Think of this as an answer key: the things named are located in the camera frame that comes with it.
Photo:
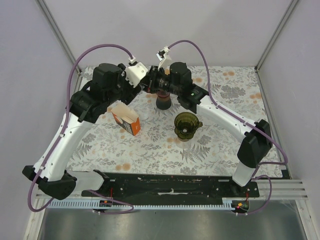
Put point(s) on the floral patterned table mat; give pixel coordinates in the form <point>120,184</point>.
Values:
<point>156,149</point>

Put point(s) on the light blue cable duct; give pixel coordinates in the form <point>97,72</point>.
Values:
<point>101,204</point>

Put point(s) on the left aluminium frame post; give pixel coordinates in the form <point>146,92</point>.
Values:
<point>56,30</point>

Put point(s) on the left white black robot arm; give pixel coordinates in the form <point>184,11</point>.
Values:
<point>109,83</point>

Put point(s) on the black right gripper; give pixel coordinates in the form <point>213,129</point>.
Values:
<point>150,82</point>

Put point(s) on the orange coffee filter box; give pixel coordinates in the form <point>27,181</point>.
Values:
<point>126,118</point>

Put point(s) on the green glass dripper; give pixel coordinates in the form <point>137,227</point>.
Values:
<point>186,125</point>

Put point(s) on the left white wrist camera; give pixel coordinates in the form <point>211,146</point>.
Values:
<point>135,72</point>

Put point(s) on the right aluminium frame post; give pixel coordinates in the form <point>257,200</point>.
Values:
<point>277,32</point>

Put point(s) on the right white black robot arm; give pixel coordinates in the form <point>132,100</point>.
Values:
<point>254,137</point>

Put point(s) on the aluminium frame post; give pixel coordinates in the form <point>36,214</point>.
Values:
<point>56,30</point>
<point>277,32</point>

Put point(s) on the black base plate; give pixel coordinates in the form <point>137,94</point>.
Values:
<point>168,199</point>

